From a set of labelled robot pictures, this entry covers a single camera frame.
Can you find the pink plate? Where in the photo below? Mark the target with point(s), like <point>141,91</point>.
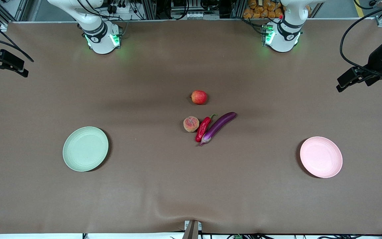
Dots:
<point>321,157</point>

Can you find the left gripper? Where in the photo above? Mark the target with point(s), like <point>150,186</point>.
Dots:
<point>374,63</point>

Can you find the red chili pepper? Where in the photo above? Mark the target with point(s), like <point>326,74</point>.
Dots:
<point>203,129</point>

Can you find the green plate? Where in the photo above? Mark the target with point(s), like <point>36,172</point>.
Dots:
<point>85,149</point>

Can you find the white power strip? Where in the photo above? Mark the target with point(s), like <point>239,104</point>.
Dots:
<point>122,9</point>

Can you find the red apple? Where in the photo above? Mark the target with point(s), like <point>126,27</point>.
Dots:
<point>199,97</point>

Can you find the pile of orange items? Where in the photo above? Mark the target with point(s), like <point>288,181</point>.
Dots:
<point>263,9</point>

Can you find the orange peach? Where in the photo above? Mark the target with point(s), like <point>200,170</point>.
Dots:
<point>191,124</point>

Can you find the purple eggplant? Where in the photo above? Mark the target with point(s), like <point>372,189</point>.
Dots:
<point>218,127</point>

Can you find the metal table clamp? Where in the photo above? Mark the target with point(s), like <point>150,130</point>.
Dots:
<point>192,229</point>

